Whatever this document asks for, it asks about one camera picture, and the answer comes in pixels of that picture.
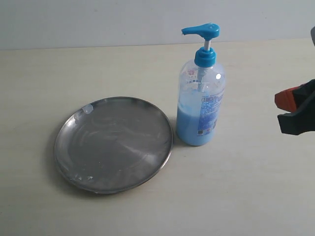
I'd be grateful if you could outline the blue soap pump bottle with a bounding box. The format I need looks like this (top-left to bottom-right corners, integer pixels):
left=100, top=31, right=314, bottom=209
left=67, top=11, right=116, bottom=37
left=176, top=23, right=226, bottom=146

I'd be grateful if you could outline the round stainless steel plate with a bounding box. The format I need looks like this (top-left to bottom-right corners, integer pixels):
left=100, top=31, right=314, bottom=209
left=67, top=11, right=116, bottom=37
left=54, top=96, right=174, bottom=194

